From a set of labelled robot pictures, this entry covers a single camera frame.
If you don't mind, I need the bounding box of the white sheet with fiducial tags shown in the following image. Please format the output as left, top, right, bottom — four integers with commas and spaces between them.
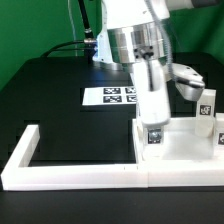
82, 86, 136, 106

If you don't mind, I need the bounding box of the black cable thick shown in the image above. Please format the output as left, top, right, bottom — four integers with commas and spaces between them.
41, 0, 99, 57

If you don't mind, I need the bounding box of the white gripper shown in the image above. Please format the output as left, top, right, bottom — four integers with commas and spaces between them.
133, 60, 171, 142

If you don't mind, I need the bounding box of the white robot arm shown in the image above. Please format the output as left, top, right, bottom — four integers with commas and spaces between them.
93, 0, 222, 144

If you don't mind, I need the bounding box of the white square tabletop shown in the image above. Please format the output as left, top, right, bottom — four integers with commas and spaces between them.
132, 117, 224, 163

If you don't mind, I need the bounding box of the white U-shaped obstacle fence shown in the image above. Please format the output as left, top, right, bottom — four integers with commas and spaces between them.
1, 125, 224, 191

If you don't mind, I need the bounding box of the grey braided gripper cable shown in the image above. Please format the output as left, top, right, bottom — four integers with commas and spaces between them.
144, 0, 204, 88

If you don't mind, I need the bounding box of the grey thin cable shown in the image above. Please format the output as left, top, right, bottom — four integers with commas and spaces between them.
67, 0, 78, 57

